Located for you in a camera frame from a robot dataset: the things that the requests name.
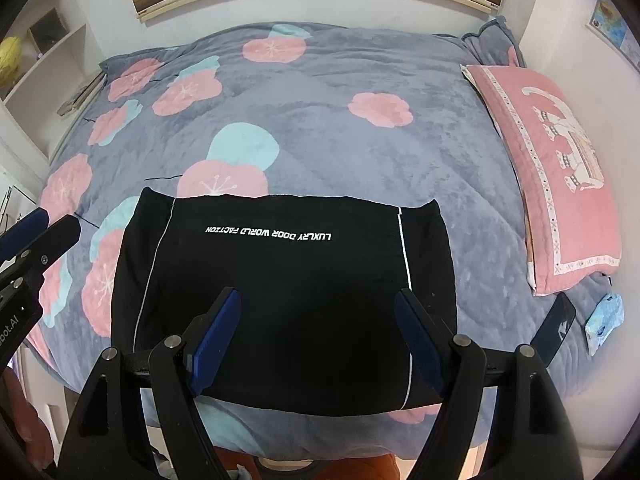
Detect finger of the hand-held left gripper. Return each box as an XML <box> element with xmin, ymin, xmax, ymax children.
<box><xmin>0</xmin><ymin>215</ymin><xmax>82</xmax><ymax>291</ymax></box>
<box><xmin>0</xmin><ymin>207</ymin><xmax>51</xmax><ymax>261</ymax></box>

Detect grey pillow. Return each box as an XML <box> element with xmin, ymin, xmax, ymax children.
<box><xmin>461</xmin><ymin>17</ymin><xmax>528</xmax><ymax>68</ymax></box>

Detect black hoodie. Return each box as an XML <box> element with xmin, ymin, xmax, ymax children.
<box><xmin>110</xmin><ymin>186</ymin><xmax>458</xmax><ymax>416</ymax></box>

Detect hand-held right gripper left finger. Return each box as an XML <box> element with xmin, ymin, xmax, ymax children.
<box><xmin>57</xmin><ymin>286</ymin><xmax>243</xmax><ymax>480</ymax></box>

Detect black smartphone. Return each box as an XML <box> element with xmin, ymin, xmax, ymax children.
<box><xmin>530</xmin><ymin>292</ymin><xmax>577</xmax><ymax>367</ymax></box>

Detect flat books beside bed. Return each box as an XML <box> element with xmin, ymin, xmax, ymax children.
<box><xmin>57</xmin><ymin>72</ymin><xmax>108</xmax><ymax>118</ymax></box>

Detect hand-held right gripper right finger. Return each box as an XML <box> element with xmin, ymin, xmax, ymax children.
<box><xmin>394</xmin><ymin>287</ymin><xmax>583</xmax><ymax>480</ymax></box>

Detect pink printed pillow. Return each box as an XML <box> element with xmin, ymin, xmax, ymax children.
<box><xmin>460</xmin><ymin>64</ymin><xmax>623</xmax><ymax>296</ymax></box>

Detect yellow plush toy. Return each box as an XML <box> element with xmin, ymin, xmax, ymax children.
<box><xmin>0</xmin><ymin>36</ymin><xmax>23</xmax><ymax>75</ymax></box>

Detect blue tissue packet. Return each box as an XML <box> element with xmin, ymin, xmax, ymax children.
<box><xmin>584</xmin><ymin>292</ymin><xmax>626</xmax><ymax>357</ymax></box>

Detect white wall shelf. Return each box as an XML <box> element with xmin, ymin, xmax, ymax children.
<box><xmin>0</xmin><ymin>0</ymin><xmax>108</xmax><ymax>161</ymax></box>

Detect wall poster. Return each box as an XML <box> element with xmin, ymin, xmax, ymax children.
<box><xmin>589</xmin><ymin>0</ymin><xmax>640</xmax><ymax>71</ymax></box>

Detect grey floral blanket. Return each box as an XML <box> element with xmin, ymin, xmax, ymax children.
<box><xmin>25</xmin><ymin>22</ymin><xmax>631</xmax><ymax>448</ymax></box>

